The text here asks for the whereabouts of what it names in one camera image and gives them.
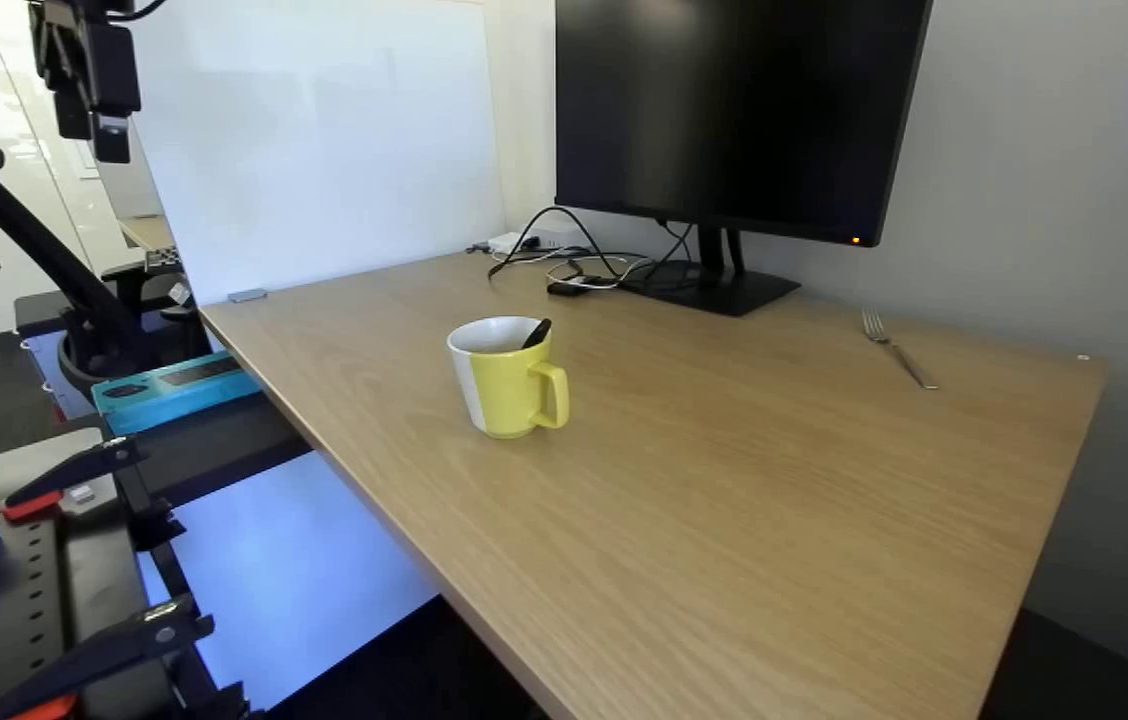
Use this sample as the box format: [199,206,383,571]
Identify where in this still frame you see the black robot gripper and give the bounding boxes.
[28,0,142,164]

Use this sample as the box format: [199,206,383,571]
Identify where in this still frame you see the white marker with black cap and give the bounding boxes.
[522,319,551,350]

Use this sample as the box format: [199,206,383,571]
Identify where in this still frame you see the white board panel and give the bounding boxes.
[138,0,503,305]

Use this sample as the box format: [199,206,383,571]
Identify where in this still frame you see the teal blue tray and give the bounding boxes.
[92,352,261,437]

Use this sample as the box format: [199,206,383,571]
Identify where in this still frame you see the black orange clamp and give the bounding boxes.
[0,598,254,720]
[0,437,184,554]

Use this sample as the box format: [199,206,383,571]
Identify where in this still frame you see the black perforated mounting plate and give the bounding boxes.
[0,520,149,693]

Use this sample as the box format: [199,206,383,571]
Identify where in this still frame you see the yellow and white mug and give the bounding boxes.
[448,315,573,439]

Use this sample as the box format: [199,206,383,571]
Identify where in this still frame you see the black orange clamp lower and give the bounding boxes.
[0,598,254,720]

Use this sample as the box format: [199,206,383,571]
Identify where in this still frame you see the black computer monitor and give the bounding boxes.
[556,0,933,315]

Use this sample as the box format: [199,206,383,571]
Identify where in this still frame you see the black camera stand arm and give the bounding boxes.
[0,153,207,379]

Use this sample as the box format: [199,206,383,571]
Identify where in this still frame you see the black cables on desk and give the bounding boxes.
[464,200,702,300]

